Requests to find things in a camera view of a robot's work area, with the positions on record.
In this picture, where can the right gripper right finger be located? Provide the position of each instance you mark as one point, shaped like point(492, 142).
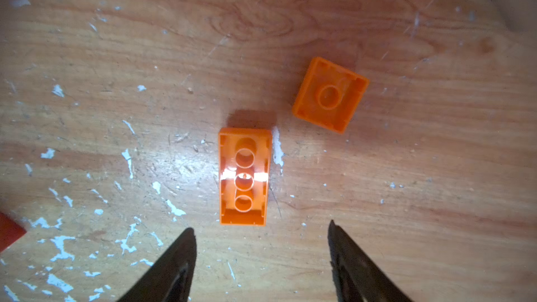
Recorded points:
point(356, 277)

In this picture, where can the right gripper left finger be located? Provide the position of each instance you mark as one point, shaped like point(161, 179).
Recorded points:
point(171, 276)

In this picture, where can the long orange lego plate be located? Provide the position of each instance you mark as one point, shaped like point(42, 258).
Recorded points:
point(244, 168)

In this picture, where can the small red lego brick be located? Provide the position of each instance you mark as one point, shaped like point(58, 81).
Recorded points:
point(10, 232)

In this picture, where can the small orange lego plate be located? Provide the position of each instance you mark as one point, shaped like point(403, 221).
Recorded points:
point(329, 95)

